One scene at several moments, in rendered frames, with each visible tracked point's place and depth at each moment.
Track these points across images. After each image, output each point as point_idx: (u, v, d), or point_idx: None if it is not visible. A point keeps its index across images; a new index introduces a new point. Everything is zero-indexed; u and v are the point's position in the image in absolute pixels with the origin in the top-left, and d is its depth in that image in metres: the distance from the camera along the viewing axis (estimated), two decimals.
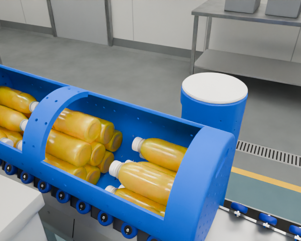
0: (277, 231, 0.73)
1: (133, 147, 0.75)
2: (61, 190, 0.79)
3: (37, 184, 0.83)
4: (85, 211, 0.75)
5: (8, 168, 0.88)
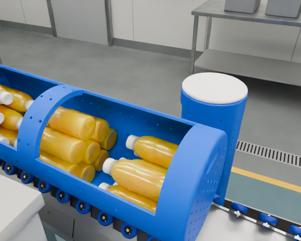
0: (277, 231, 0.73)
1: (127, 145, 0.76)
2: (58, 191, 0.79)
3: (38, 189, 0.82)
4: (87, 205, 0.75)
5: (8, 168, 0.88)
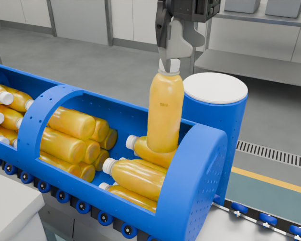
0: (277, 231, 0.73)
1: (127, 145, 0.76)
2: (58, 191, 0.79)
3: (38, 189, 0.82)
4: (87, 205, 0.75)
5: (8, 168, 0.88)
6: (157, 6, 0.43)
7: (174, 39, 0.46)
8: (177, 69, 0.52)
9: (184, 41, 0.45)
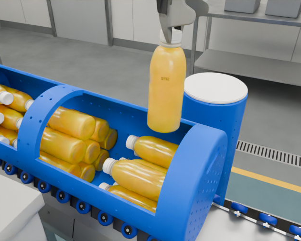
0: (277, 231, 0.73)
1: (127, 145, 0.76)
2: (58, 191, 0.79)
3: (38, 189, 0.82)
4: (87, 205, 0.75)
5: (8, 168, 0.88)
6: None
7: (176, 4, 0.43)
8: (178, 40, 0.49)
9: (186, 5, 0.42)
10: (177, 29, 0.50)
